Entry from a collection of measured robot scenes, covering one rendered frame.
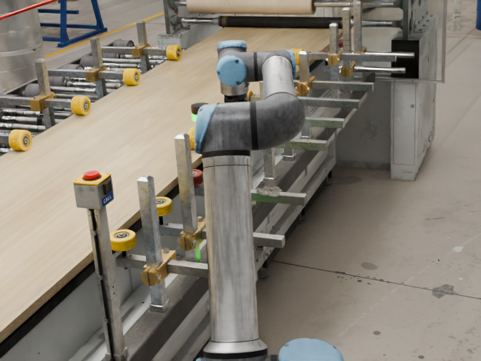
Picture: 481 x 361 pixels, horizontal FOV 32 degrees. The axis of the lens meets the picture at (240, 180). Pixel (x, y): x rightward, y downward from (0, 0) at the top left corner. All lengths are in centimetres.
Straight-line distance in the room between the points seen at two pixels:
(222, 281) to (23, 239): 84
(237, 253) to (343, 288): 207
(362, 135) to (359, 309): 170
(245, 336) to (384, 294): 203
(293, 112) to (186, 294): 81
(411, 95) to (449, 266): 121
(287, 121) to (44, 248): 89
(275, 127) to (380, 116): 325
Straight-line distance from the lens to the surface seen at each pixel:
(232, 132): 192
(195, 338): 332
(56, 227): 260
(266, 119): 192
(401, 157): 507
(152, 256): 238
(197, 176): 285
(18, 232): 262
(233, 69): 247
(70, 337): 246
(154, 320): 243
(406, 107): 497
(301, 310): 377
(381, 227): 452
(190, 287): 258
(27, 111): 416
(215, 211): 191
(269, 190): 278
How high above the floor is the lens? 195
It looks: 22 degrees down
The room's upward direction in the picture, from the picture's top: 4 degrees counter-clockwise
